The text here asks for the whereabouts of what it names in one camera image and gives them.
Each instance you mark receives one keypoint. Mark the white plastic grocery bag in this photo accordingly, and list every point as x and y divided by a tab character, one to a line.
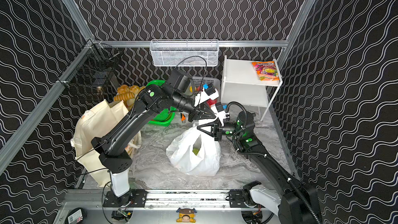
206	163

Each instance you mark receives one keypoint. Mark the white two-tier shelf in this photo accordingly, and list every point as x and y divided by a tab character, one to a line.
240	83

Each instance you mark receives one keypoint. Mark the orange candy bag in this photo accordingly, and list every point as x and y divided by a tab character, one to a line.
266	71

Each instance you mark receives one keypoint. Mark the cartoon figure sticker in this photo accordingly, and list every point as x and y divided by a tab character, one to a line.
186	215

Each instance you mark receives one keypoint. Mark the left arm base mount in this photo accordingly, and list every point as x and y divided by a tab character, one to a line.
134	198

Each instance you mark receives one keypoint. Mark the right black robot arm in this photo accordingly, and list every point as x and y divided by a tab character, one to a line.
293	201

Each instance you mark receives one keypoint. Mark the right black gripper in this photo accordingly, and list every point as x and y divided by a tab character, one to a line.
216	130

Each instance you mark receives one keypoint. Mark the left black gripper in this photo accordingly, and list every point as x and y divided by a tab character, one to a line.
197	112

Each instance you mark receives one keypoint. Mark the white wire wall basket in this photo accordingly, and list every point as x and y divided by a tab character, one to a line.
185	52

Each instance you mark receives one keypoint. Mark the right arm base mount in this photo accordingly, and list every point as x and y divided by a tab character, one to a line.
252	195

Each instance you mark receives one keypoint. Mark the green plastic basket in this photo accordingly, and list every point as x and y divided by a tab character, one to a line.
163	119

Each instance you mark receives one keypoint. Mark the green cabbage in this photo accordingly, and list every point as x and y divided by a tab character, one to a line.
196	148

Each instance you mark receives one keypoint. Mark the black wire wall basket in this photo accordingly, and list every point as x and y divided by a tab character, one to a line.
94	78

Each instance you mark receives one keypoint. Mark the cream canvas tote bag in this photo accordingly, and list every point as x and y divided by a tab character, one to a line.
96	123

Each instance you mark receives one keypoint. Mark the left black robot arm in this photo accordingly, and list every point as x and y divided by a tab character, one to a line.
177	91

